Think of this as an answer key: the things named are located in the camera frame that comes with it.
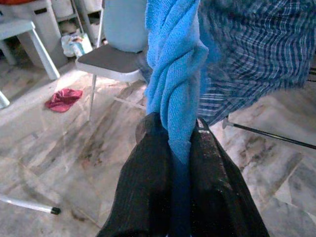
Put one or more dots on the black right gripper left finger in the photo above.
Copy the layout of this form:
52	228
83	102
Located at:
145	192

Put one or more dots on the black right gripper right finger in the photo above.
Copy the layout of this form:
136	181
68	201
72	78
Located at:
217	197

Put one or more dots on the blue terry towel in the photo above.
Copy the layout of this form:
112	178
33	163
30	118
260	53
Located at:
172	74

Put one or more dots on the blue plaid garment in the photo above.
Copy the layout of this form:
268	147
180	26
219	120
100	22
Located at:
259	49

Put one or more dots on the black drying rack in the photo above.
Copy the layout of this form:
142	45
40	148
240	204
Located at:
271	137

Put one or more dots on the crumpled red cloth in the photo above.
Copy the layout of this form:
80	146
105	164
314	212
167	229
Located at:
63	100

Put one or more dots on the white folding chair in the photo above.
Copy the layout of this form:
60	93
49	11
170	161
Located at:
106	59

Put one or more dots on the white plastic bag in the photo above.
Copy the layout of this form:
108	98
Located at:
74	45

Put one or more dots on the shelf rack with white bins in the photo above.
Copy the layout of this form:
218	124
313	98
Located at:
92	29

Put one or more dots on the low white side table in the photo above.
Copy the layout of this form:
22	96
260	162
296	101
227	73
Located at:
17	27

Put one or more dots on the folded red cloth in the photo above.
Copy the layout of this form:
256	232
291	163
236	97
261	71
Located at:
14	2

